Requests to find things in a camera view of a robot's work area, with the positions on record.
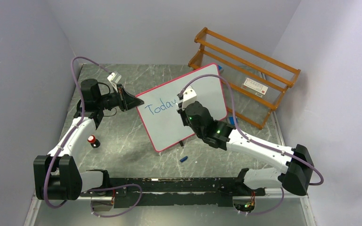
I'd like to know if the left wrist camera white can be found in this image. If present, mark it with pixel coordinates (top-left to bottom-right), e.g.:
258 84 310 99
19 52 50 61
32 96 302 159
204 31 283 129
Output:
107 72 122 92

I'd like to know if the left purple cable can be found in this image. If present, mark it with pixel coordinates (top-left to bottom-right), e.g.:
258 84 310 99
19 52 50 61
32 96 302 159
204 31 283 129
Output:
43 56 143 218

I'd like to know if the white labelled box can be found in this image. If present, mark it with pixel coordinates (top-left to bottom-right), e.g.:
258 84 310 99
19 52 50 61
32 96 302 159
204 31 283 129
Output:
242 78 268 97

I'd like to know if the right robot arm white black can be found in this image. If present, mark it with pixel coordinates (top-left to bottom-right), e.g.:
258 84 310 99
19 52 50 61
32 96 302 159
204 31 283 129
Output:
177 101 314 196

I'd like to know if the blue eraser on table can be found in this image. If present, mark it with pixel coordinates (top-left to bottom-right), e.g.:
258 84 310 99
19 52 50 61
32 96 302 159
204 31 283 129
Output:
228 116 238 125

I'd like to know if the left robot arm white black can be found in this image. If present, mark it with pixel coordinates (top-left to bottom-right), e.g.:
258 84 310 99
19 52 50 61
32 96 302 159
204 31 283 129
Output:
33 79 144 201

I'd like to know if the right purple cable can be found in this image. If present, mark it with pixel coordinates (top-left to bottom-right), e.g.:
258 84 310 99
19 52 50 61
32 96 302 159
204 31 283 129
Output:
177 74 325 216

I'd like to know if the whiteboard with pink frame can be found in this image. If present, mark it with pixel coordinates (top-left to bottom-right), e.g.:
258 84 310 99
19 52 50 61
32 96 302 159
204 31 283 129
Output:
136 63 228 152

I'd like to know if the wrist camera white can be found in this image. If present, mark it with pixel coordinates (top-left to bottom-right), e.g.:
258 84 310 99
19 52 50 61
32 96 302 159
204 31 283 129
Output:
177 87 197 110
107 72 122 92

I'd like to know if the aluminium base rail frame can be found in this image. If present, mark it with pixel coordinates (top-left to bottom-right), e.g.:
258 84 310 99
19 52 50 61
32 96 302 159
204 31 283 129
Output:
24 192 317 226

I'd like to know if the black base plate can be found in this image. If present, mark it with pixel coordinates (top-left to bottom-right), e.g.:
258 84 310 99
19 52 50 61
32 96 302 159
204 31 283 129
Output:
80 178 265 208

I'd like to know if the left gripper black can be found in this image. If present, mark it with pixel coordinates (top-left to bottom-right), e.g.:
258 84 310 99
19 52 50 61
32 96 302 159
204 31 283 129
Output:
97 84 144 113

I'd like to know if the blue marker cap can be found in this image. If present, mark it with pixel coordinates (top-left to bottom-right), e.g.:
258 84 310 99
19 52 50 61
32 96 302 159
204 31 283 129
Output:
180 156 188 162

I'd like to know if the purple cable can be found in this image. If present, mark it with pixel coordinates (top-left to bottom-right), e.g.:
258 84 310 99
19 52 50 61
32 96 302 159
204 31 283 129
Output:
43 56 143 218
177 74 325 216

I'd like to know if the orange wooden shelf rack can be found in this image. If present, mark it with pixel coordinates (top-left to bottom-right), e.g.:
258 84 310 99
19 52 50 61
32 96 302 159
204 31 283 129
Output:
188 27 301 129

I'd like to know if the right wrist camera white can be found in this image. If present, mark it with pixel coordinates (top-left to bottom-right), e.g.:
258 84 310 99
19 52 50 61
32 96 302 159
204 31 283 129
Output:
177 87 197 110

